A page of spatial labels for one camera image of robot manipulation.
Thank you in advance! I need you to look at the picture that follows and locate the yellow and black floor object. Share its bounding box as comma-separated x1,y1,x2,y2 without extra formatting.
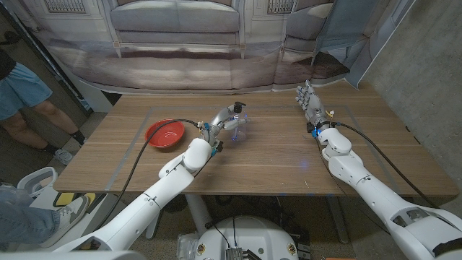
53,192,97,209

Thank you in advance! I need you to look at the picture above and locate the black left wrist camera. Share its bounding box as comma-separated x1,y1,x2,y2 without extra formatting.
211,139,225,157

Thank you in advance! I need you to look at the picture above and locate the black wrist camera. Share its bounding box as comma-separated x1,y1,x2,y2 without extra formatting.
211,139,225,157
305,121,321,139

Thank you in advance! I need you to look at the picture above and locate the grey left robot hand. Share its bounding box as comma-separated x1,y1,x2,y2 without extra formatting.
200,103,250,148

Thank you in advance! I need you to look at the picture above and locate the printed living room backdrop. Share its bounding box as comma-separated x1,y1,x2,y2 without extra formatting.
6,0,362,95

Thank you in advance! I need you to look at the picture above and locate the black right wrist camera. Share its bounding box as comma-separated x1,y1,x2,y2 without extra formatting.
305,121,321,139

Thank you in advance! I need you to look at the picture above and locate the white floor platform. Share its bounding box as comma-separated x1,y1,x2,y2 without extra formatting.
27,186,127,250

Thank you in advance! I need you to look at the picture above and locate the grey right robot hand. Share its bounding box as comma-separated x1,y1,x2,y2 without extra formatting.
295,79,331,129

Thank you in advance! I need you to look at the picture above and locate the person in blue shorts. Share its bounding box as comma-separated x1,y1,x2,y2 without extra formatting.
0,48,87,166

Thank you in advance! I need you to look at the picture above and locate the white table leg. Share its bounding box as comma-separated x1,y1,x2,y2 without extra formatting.
184,194,214,235
145,212,162,241

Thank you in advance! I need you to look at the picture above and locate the black slanted stand pole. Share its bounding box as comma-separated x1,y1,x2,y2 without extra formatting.
0,1,93,118

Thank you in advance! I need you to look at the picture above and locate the white leaning board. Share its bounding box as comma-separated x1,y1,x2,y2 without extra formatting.
344,0,416,90

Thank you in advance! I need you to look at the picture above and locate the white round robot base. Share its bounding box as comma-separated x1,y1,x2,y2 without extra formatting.
194,215,300,260

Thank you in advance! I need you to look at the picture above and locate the red bowl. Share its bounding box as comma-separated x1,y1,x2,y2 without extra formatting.
144,118,186,149

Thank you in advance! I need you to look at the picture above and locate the white robot torso edge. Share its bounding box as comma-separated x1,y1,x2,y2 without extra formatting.
0,251,146,260

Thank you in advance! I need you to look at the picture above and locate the grey table leg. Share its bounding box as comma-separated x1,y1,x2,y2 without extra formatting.
326,196,350,245

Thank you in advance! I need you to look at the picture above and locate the clear plastic bag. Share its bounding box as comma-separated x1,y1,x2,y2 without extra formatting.
176,233,201,260

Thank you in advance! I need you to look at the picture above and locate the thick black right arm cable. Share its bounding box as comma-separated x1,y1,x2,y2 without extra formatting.
334,121,440,210

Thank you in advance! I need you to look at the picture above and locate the person in jeans and sneaker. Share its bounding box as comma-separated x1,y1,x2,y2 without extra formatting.
0,183,90,251

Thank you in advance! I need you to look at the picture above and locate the dark round object under table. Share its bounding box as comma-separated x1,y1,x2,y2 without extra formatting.
165,194,188,214

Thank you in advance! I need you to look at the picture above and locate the clear dispenser bottle black pump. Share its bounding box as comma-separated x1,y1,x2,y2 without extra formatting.
230,101,250,142

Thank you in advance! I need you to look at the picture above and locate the white loop-shaped chair part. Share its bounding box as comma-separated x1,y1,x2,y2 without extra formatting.
17,166,58,199

